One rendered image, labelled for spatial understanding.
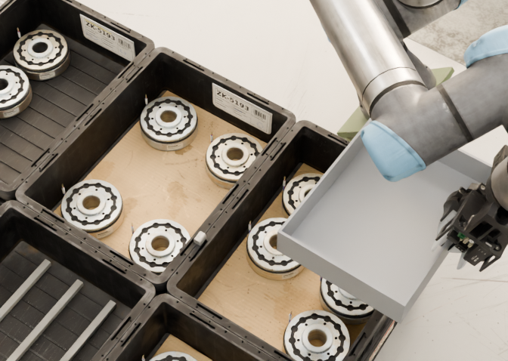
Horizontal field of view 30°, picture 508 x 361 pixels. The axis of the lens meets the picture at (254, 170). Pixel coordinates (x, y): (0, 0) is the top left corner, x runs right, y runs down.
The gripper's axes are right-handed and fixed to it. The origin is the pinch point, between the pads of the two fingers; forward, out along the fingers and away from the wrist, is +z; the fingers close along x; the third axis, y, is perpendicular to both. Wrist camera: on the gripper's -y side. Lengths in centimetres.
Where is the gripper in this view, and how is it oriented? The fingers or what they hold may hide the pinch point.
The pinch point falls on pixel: (451, 239)
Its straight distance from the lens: 133.7
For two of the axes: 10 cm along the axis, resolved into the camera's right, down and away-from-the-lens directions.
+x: 8.1, 5.8, -0.5
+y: -5.2, 6.9, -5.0
